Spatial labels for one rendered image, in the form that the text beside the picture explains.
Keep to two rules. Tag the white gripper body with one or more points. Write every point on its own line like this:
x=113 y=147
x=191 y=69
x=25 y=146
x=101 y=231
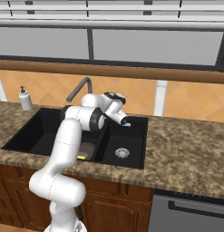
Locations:
x=117 y=112

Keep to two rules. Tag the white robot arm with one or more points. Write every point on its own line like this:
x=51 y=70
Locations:
x=66 y=145

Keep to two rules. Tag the black double sink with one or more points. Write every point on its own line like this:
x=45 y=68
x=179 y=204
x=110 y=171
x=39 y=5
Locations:
x=128 y=136

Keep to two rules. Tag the silver sink drain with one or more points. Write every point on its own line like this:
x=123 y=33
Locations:
x=121 y=152

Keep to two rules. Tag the brown pan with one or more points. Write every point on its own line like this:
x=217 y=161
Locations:
x=86 y=148

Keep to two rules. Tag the yellow sponge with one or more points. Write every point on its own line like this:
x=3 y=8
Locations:
x=82 y=156

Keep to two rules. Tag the wooden panel under sink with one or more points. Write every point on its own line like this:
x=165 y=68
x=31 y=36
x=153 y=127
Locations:
x=116 y=187

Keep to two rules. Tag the wooden window sill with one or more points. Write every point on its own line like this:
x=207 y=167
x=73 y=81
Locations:
x=131 y=72

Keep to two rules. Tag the grey tap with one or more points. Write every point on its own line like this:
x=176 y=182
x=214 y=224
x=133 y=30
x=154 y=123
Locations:
x=81 y=84

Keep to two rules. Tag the dark framed window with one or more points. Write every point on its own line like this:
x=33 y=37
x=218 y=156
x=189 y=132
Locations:
x=152 y=45

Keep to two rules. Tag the white soap dispenser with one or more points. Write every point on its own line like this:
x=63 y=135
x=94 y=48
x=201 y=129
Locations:
x=25 y=101

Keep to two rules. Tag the white window blinds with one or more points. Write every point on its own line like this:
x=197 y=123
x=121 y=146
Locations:
x=116 y=10

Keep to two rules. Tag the wooden cupboard door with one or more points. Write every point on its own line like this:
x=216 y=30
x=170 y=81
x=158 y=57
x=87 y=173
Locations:
x=113 y=216
x=28 y=208

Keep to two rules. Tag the grey dishwasher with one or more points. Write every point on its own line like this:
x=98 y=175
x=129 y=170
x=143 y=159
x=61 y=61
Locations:
x=189 y=217

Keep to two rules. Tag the wooden drawer stack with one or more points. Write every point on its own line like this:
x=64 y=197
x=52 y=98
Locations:
x=3 y=193

